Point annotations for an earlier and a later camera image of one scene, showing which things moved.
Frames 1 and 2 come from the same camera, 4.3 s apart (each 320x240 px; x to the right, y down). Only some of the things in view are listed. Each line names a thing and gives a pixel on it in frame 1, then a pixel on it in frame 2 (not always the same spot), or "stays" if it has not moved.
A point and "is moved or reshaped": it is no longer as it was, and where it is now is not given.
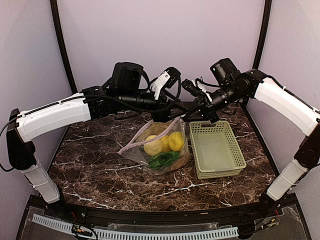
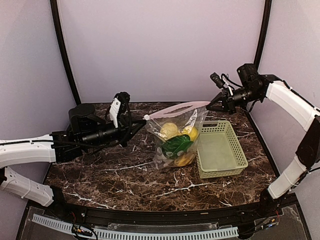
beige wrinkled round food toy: (153, 148) -> (169, 130)
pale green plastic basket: (216, 152) stays
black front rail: (99, 213) stays
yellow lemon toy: (176, 140) -> (193, 132)
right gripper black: (199, 104) -> (221, 96)
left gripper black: (164, 115) -> (127, 132)
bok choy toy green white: (163, 159) -> (176, 146)
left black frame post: (54, 11) stays
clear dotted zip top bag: (161, 147) is moved or reshaped
